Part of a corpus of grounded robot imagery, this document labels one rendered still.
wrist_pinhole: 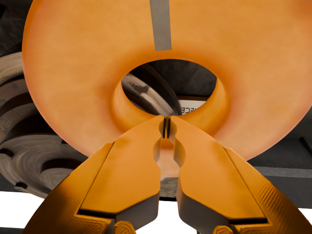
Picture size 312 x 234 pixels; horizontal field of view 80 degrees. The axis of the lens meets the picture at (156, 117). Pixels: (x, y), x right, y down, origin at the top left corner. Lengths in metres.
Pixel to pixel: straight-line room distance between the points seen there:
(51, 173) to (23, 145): 0.08
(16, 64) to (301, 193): 9.57
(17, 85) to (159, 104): 0.24
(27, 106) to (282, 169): 6.11
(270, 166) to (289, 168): 0.52
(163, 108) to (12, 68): 0.26
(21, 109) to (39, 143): 0.07
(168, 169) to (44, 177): 0.32
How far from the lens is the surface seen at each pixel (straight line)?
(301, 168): 6.46
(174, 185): 0.92
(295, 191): 9.53
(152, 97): 0.34
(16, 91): 0.40
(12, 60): 0.38
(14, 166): 0.45
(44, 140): 0.35
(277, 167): 6.09
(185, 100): 0.51
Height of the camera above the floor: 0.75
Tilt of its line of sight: 43 degrees up
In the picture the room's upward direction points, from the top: 177 degrees counter-clockwise
